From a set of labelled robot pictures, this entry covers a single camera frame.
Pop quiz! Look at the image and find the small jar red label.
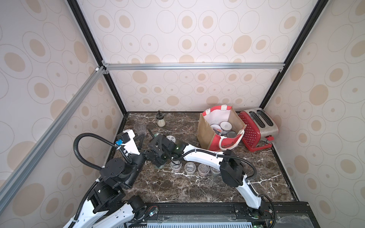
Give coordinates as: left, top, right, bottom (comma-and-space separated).
170, 161, 182, 173

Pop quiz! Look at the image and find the seed jar orange label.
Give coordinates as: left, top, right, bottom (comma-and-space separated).
184, 162, 196, 175

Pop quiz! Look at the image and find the seed jar red label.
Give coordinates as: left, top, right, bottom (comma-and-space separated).
210, 167, 221, 176

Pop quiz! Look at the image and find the red burlap canvas bag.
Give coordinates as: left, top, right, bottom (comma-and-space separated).
197, 104, 247, 152

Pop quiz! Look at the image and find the wide jar pineapple lid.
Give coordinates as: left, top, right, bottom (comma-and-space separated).
166, 135, 176, 143

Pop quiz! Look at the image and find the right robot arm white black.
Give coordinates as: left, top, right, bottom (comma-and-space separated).
143, 134, 276, 220

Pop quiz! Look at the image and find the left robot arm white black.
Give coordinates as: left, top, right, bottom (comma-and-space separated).
65, 130, 148, 228

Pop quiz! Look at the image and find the glass sugar jar black lid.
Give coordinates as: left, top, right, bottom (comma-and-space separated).
156, 110, 166, 127

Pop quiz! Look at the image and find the clear plastic cup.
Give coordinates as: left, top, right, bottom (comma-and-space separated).
134, 122, 147, 135

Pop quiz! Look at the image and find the wide jar white bottom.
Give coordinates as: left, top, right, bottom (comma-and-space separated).
210, 124, 222, 135

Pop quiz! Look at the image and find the wide jar dark lid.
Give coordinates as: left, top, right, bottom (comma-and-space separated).
220, 121, 232, 135

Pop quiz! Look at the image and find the red silver toaster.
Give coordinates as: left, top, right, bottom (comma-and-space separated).
239, 108, 279, 152

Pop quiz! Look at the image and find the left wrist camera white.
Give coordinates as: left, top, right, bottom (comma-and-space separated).
116, 129, 140, 155

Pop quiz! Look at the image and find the horizontal aluminium rail back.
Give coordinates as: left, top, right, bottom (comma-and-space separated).
105, 62, 285, 71

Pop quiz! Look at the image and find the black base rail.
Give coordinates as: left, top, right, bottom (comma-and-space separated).
76, 201, 321, 228

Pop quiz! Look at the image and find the aluminium rail left wall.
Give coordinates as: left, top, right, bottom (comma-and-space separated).
1, 66, 106, 213

